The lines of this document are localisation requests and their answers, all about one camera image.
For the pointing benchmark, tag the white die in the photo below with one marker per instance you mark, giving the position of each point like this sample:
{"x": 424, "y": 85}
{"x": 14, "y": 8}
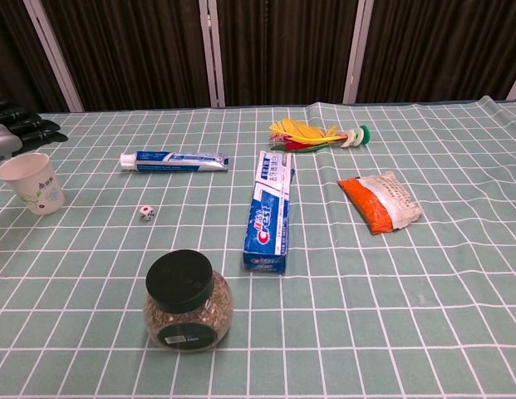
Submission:
{"x": 146, "y": 213}

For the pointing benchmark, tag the green checked tablecloth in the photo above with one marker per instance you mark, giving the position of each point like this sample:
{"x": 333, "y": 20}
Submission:
{"x": 365, "y": 291}

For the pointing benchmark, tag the colourful feather shuttlecock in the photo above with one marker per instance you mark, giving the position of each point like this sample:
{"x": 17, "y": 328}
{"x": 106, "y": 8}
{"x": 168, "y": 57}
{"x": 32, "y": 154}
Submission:
{"x": 307, "y": 137}

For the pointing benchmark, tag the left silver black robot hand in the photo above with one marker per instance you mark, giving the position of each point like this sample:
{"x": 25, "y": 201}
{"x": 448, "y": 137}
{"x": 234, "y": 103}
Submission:
{"x": 8, "y": 133}

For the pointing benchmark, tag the glass jar with black lid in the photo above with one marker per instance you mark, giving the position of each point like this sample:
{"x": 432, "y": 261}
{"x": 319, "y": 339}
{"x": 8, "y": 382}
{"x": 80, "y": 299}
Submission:
{"x": 187, "y": 303}

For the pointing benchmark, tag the blue Crest toothpaste box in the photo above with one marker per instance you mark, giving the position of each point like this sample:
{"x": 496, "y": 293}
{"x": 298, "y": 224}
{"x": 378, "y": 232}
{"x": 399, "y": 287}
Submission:
{"x": 270, "y": 212}

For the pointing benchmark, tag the blue white toothpaste tube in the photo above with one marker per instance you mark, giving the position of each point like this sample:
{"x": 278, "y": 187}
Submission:
{"x": 174, "y": 161}

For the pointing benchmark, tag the white paper cup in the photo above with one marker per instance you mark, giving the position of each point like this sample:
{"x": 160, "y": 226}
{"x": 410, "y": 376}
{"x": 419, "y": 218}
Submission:
{"x": 35, "y": 183}

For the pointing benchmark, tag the orange white snack packet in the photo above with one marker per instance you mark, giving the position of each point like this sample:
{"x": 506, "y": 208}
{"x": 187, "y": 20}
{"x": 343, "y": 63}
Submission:
{"x": 378, "y": 199}

